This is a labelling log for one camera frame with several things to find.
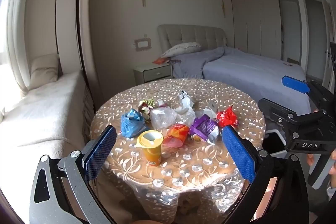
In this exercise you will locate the person's right hand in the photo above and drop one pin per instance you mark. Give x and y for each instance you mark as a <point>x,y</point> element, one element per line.
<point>334,163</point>

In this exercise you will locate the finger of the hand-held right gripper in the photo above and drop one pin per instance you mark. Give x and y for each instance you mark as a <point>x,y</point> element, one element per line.
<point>294,83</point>
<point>275,109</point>

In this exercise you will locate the beige tufted headboard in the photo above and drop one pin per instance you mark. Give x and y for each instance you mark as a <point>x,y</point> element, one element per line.
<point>194,36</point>

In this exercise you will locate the beige cushion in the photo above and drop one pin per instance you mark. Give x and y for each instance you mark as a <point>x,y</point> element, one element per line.
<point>44,67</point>

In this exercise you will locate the white paper scrap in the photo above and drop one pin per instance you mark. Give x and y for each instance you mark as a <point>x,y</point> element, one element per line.
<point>210,111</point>

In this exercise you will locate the small pink and white wrapper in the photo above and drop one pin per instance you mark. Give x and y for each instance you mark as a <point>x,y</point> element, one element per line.
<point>163,104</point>

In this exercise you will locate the blue plastic bag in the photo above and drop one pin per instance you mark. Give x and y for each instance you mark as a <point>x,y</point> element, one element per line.
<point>131,124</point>

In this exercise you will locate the beige wardrobe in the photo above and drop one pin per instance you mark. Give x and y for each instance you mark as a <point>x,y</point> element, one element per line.
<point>257,24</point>

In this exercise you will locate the green and red floral wrapper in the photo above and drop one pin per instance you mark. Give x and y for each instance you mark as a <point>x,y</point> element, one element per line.
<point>145,108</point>

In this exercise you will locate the bed with lavender bedspread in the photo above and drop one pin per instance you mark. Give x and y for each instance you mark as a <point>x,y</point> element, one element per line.
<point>249,77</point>

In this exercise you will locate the patterned white pillow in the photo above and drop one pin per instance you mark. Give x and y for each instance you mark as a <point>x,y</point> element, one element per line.
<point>182,48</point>

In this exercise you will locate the orange snack wrapper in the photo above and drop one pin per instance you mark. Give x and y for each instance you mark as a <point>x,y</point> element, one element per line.
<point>177,133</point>

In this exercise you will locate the beige nightstand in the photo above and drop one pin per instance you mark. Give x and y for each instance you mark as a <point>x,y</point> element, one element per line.
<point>152,74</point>

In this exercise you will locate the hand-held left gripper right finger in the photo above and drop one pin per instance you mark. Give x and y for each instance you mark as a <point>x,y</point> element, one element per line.
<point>239,153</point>

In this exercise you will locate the round table with lace tablecloth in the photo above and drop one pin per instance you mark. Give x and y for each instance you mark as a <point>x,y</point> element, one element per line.
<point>183,169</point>

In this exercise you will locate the purple snack wrapper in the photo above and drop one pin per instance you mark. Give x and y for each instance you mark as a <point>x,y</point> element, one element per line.
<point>203,127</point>

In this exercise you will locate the yellow paper cup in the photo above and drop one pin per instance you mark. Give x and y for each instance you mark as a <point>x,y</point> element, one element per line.
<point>153,153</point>

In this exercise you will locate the lavender ruffled duvet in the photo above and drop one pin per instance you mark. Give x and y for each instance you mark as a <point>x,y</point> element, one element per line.
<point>191,64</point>

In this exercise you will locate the white door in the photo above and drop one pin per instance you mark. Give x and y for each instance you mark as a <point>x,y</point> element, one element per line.
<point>315,37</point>

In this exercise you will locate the framed wall socket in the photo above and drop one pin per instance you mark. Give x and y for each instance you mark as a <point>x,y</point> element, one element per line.
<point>143,43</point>

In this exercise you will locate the red snack wrapper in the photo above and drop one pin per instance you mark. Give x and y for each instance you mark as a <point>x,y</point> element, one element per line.
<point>226,117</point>

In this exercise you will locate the clear plastic bag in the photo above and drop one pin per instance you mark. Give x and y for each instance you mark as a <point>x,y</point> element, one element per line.
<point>162,119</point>

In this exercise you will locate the white curtain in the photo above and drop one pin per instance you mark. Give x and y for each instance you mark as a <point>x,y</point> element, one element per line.
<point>15,29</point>

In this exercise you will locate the orange packet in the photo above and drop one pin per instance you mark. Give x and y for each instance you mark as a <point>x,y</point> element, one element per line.
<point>159,61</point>

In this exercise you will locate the window bench with white cover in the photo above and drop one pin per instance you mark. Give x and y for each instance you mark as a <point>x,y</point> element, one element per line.
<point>44,113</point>

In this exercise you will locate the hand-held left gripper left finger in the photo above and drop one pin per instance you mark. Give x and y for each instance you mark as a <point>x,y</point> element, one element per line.
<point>101,153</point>

